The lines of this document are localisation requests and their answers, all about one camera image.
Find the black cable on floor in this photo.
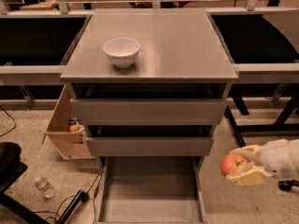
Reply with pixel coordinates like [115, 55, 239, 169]
[0, 105, 18, 138]

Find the clear plastic water bottle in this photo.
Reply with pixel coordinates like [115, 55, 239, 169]
[35, 176, 55, 199]

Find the black caster wheel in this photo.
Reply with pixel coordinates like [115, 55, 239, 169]
[278, 180, 299, 191]

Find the black table leg with caster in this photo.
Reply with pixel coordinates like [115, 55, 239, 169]
[225, 106, 246, 147]

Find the black office chair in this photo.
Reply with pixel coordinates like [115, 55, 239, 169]
[0, 142, 49, 224]

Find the white ceramic bowl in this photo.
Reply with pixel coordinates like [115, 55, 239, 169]
[103, 37, 141, 68]

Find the cardboard box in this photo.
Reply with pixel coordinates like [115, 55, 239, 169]
[45, 87, 93, 160]

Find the grey bottom drawer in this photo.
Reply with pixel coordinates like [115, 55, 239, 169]
[94, 157, 206, 224]

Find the grey drawer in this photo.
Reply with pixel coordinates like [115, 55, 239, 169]
[69, 83, 229, 126]
[87, 125, 213, 157]
[94, 157, 206, 224]

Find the red apple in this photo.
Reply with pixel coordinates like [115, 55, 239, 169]
[221, 153, 249, 176]

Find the grey middle drawer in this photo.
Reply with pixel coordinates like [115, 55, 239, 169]
[87, 125, 213, 157]

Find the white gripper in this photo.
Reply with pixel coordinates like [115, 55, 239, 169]
[226, 139, 299, 186]

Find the small orange fruit in box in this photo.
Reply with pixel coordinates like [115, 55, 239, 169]
[68, 124, 77, 133]

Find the grey top drawer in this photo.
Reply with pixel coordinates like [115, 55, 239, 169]
[69, 83, 229, 126]

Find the grey drawer cabinet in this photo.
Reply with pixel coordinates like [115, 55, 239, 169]
[59, 7, 240, 224]

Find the black power strip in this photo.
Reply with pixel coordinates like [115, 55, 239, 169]
[55, 189, 90, 224]

